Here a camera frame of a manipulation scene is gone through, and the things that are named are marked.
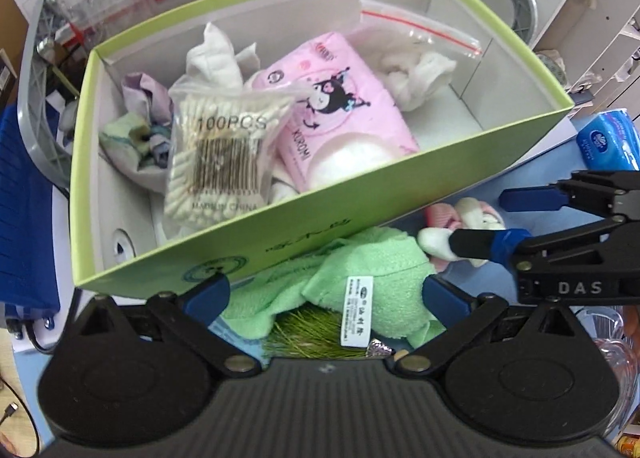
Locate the pink white plush toy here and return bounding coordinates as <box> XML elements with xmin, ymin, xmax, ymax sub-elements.
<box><xmin>416</xmin><ymin>197</ymin><xmax>509</xmax><ymax>272</ymax></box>

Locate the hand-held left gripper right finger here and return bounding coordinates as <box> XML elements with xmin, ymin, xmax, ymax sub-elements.
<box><xmin>394</xmin><ymin>273</ymin><xmax>588</xmax><ymax>380</ymax></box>

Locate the cotton swab bag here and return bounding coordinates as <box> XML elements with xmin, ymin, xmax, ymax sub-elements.
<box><xmin>164</xmin><ymin>72</ymin><xmax>307</xmax><ymax>230</ymax></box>

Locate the scalloped glass pitcher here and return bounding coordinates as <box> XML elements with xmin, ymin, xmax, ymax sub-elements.
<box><xmin>575</xmin><ymin>307</ymin><xmax>640</xmax><ymax>431</ymax></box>

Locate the green needle brush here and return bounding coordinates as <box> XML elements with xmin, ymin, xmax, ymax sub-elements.
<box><xmin>261</xmin><ymin>307</ymin><xmax>372</xmax><ymax>362</ymax></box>

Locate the white shelf unit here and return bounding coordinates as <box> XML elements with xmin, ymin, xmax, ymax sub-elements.
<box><xmin>492</xmin><ymin>0</ymin><xmax>640</xmax><ymax>106</ymax></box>

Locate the blue tissue pack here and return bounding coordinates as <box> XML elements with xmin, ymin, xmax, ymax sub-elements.
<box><xmin>575</xmin><ymin>108</ymin><xmax>640</xmax><ymax>172</ymax></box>

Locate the blue metal device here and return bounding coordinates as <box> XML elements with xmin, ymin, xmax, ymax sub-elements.
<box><xmin>0</xmin><ymin>102</ymin><xmax>62</xmax><ymax>330</ymax></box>

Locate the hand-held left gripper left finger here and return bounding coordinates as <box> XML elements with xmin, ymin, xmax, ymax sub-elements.
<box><xmin>75</xmin><ymin>272</ymin><xmax>263</xmax><ymax>380</ymax></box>

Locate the green towel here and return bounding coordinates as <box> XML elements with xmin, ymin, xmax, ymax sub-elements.
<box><xmin>219</xmin><ymin>227</ymin><xmax>447</xmax><ymax>348</ymax></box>

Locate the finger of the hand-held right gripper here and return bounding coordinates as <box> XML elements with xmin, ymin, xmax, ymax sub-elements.
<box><xmin>449</xmin><ymin>217</ymin><xmax>627</xmax><ymax>267</ymax></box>
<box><xmin>499</xmin><ymin>169</ymin><xmax>640</xmax><ymax>220</ymax></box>

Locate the green cardboard box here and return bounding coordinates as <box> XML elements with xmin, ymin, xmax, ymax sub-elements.
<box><xmin>69</xmin><ymin>0</ymin><xmax>576</xmax><ymax>300</ymax></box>

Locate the blue printed tablecloth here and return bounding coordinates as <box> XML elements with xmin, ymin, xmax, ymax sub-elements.
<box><xmin>10</xmin><ymin>111</ymin><xmax>640</xmax><ymax>434</ymax></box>

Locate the pink cotton pad pack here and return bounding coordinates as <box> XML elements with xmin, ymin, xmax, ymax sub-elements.
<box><xmin>249</xmin><ymin>32</ymin><xmax>422</xmax><ymax>190</ymax></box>

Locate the clear zip bag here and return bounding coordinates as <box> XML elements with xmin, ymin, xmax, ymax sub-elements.
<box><xmin>349</xmin><ymin>0</ymin><xmax>484</xmax><ymax>112</ymax></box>

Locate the plaid cloth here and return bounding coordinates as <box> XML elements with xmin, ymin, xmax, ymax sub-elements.
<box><xmin>98</xmin><ymin>72</ymin><xmax>177</xmax><ymax>175</ymax></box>

